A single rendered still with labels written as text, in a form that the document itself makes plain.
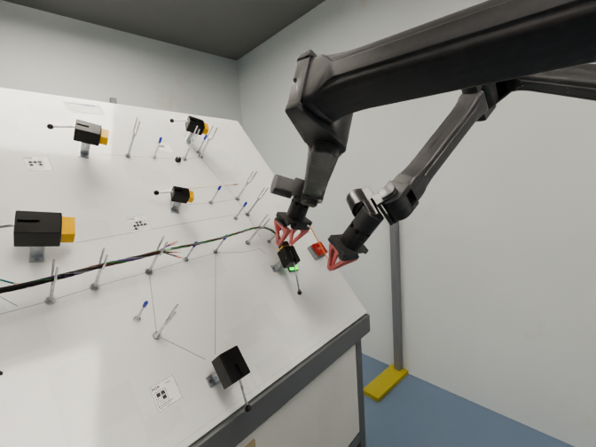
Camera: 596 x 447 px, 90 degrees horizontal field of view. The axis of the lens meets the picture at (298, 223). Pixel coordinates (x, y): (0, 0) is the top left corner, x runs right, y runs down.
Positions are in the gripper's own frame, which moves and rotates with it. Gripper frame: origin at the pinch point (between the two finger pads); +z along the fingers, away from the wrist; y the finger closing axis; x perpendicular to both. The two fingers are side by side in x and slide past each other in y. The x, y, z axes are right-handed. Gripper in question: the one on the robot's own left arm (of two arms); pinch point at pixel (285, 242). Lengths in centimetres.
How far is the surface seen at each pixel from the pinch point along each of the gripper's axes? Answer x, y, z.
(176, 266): -4.3, 30.9, 8.6
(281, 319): 15.2, 6.0, 16.4
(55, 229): -5, 56, -2
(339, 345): 26.4, -11.8, 21.9
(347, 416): 36, -24, 51
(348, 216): -63, -124, 21
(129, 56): -241, -10, -27
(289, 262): 6.4, 1.8, 3.2
